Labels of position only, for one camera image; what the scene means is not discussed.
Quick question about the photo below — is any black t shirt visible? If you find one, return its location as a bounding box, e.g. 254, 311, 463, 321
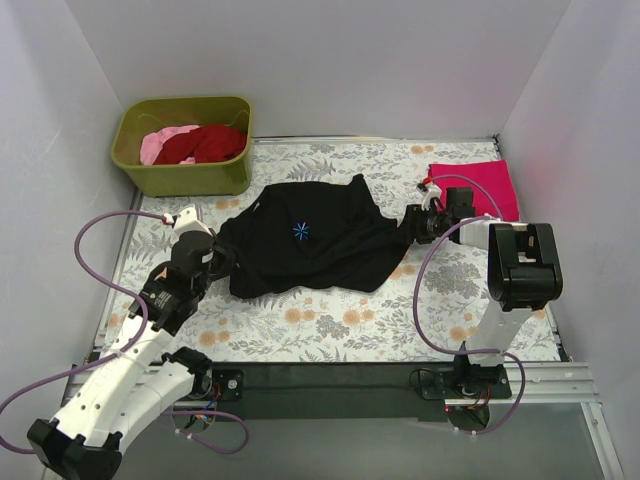
218, 174, 411, 299

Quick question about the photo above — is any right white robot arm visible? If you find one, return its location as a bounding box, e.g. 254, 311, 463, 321
405, 180, 563, 405

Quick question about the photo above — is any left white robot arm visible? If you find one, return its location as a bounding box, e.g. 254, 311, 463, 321
27, 230, 233, 479

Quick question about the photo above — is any folded magenta t shirt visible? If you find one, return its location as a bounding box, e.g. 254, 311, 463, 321
428, 160, 520, 221

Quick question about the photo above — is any olive green plastic bin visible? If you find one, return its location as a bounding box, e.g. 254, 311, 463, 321
111, 96, 253, 197

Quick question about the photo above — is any dark red garment in bin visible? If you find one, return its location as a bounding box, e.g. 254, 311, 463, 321
153, 124, 248, 165

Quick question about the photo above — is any pink garment in bin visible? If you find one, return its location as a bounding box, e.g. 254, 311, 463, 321
139, 125, 199, 166

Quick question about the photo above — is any floral patterned table mat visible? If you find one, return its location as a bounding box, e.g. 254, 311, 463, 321
99, 139, 559, 364

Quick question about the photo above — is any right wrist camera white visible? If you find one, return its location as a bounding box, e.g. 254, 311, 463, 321
417, 176, 442, 210

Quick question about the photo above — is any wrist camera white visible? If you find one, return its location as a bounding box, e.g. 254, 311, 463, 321
162, 204, 214, 237
417, 176, 442, 210

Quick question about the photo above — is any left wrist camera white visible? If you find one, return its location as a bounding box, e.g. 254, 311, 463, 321
162, 204, 214, 237

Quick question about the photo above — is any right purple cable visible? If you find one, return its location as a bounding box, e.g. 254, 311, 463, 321
414, 173, 526, 437

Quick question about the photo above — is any purple cable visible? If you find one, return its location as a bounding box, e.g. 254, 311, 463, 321
414, 173, 526, 437
0, 210, 250, 455

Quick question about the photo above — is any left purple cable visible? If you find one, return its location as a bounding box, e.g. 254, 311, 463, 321
0, 210, 250, 455

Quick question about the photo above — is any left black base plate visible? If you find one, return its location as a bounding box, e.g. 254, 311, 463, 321
199, 369, 245, 402

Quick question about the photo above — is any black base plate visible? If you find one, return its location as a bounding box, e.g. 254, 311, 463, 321
199, 369, 245, 402
408, 367, 512, 400

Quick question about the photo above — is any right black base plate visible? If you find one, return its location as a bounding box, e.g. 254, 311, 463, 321
408, 367, 512, 400

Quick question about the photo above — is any aluminium frame rail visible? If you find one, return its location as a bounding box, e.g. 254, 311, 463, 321
61, 362, 601, 406

